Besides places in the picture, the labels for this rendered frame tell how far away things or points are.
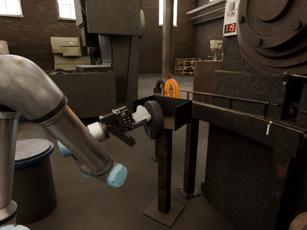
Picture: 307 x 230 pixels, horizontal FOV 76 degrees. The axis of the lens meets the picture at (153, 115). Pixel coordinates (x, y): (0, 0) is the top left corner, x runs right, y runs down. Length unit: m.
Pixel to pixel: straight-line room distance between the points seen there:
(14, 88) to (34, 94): 0.04
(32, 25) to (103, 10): 7.69
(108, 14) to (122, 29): 0.27
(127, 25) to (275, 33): 2.68
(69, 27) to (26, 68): 10.09
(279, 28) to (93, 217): 1.32
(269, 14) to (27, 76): 0.69
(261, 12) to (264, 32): 0.06
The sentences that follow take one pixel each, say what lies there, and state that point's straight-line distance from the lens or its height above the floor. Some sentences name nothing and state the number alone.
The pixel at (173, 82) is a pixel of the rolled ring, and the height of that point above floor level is 0.76.
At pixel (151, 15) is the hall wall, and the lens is 11.46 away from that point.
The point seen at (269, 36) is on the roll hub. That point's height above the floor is 1.01.
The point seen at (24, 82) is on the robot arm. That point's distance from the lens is 0.48.
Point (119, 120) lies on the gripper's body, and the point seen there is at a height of 0.73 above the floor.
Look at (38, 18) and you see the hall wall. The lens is 10.67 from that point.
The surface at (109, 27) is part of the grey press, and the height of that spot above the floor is 1.36.
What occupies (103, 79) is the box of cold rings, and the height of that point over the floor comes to 0.65.
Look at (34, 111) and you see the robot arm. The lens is 0.48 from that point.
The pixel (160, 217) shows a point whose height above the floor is 0.01.
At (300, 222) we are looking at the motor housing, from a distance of 0.73.
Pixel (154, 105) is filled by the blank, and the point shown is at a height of 0.77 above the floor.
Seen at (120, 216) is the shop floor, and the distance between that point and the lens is 1.38.
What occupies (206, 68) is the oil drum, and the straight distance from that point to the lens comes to 3.62.
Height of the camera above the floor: 0.95
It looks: 16 degrees down
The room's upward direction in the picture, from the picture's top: straight up
